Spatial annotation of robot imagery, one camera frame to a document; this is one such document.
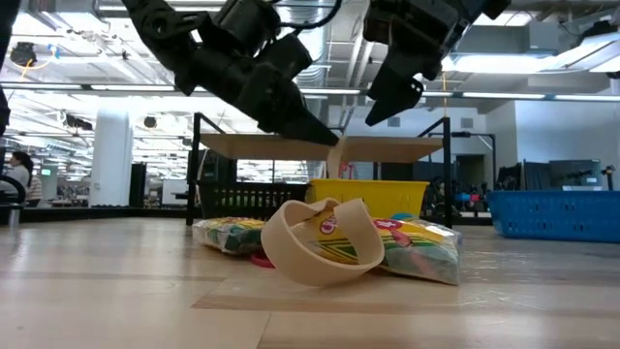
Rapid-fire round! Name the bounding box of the beige wide rubber band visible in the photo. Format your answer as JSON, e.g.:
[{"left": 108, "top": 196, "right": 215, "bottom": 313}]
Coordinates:
[
  {"left": 325, "top": 137, "right": 349, "bottom": 181},
  {"left": 260, "top": 197, "right": 388, "bottom": 288}
]

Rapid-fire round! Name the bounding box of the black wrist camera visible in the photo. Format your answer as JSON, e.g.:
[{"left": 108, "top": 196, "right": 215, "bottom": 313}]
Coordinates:
[
  {"left": 362, "top": 0, "right": 391, "bottom": 46},
  {"left": 264, "top": 33, "right": 314, "bottom": 81}
]

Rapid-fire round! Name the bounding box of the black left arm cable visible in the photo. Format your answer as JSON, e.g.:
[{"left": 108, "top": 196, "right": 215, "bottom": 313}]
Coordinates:
[{"left": 278, "top": 0, "right": 343, "bottom": 31}]

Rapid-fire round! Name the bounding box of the yellow crayon pack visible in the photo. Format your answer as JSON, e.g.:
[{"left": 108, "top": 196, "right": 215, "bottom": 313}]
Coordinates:
[
  {"left": 304, "top": 208, "right": 384, "bottom": 267},
  {"left": 370, "top": 216, "right": 465, "bottom": 287}
]

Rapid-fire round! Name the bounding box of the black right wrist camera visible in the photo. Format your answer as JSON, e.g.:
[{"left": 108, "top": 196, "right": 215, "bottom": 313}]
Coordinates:
[{"left": 362, "top": 0, "right": 391, "bottom": 46}]

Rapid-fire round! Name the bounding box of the black metal table frame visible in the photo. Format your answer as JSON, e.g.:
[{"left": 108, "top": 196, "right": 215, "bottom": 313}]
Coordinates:
[{"left": 18, "top": 206, "right": 490, "bottom": 227}]

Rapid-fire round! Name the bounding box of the dark background monitor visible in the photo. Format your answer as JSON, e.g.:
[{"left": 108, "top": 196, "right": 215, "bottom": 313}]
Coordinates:
[{"left": 548, "top": 158, "right": 603, "bottom": 191}]

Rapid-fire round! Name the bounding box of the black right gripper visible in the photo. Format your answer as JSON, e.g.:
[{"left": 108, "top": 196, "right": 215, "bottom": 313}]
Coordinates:
[{"left": 365, "top": 0, "right": 485, "bottom": 127}]

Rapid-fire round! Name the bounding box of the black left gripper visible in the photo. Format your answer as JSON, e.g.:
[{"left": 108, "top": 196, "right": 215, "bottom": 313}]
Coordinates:
[{"left": 186, "top": 0, "right": 339, "bottom": 146}]

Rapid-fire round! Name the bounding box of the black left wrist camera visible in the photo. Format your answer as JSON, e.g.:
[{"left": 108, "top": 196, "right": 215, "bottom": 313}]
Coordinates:
[{"left": 264, "top": 33, "right": 314, "bottom": 81}]

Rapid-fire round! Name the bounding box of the black mesh basket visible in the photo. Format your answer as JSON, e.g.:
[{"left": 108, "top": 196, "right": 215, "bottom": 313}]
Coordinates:
[{"left": 195, "top": 180, "right": 311, "bottom": 223}]

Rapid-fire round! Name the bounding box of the white pillar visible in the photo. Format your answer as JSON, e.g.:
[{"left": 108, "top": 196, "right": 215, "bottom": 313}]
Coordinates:
[{"left": 89, "top": 109, "right": 135, "bottom": 208}]

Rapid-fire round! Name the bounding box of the wooden shelf with black legs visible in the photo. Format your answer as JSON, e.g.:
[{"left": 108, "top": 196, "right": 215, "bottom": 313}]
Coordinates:
[{"left": 186, "top": 111, "right": 454, "bottom": 230}]

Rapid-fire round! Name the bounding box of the person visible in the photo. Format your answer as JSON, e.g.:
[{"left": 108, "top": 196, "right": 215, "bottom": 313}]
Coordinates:
[{"left": 0, "top": 149, "right": 46, "bottom": 208}]

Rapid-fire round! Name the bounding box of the yellow plastic basket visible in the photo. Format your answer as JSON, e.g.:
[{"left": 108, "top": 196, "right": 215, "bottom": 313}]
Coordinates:
[{"left": 306, "top": 177, "right": 431, "bottom": 220}]

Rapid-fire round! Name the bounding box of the black ceiling device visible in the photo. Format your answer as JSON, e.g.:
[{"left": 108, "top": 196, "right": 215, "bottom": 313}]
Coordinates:
[{"left": 10, "top": 42, "right": 38, "bottom": 68}]

